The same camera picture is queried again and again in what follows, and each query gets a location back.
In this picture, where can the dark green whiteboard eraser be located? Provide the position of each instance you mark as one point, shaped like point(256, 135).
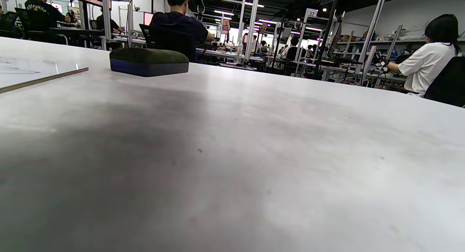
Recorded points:
point(149, 61)

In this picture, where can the small white whiteboard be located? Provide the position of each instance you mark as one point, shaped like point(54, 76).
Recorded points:
point(29, 75)

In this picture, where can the pink lit monitor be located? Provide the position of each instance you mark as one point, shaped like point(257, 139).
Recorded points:
point(148, 18)

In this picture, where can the black office chair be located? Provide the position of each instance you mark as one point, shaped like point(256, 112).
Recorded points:
point(448, 84)
point(170, 41)
point(34, 23)

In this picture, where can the ceiling light strip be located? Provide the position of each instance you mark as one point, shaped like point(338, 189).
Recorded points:
point(223, 12)

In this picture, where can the clear plastic bottle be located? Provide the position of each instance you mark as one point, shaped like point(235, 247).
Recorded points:
point(238, 52)

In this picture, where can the white numbered sign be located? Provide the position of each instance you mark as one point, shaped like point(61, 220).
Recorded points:
point(311, 13)

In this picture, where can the black metal pole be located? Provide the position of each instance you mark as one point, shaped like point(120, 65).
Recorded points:
point(328, 26)

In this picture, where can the white storage shelf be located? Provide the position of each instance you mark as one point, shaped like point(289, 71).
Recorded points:
point(403, 41)

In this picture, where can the white metal frame post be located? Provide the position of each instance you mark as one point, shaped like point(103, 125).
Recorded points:
point(251, 26)
point(374, 19)

